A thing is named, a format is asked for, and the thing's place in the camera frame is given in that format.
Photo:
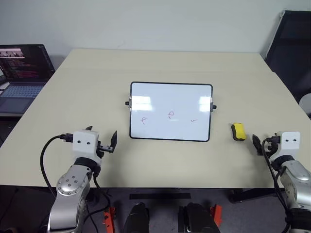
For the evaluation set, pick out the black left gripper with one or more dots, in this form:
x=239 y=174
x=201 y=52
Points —
x=105 y=147

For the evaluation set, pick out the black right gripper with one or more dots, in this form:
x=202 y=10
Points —
x=271 y=143

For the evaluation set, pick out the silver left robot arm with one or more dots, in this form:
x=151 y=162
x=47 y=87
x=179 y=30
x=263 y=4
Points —
x=70 y=184

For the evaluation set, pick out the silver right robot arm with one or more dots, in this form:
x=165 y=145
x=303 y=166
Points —
x=298 y=174

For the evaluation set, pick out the yellow and black eraser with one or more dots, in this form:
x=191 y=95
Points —
x=238 y=131

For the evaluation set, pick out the black table base bar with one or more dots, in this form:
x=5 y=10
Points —
x=252 y=195

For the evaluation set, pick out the white rounded object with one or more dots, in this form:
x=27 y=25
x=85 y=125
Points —
x=306 y=104

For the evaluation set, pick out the small black-framed whiteboard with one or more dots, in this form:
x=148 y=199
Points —
x=170 y=106

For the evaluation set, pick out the orange clamp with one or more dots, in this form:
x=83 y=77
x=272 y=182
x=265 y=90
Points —
x=217 y=214
x=109 y=219

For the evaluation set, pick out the black flat strip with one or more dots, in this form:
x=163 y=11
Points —
x=160 y=196

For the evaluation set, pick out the dark rounded shape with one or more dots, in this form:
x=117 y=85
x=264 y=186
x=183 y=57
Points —
x=196 y=218
x=136 y=218

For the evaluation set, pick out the open dark laptop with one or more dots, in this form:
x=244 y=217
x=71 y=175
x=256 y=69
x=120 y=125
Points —
x=22 y=72

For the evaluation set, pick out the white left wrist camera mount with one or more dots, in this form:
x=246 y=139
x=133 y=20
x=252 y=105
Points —
x=83 y=145

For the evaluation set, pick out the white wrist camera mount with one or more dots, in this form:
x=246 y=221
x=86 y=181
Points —
x=83 y=145
x=289 y=143

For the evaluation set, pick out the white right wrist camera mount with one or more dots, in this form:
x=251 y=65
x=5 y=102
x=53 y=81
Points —
x=289 y=143

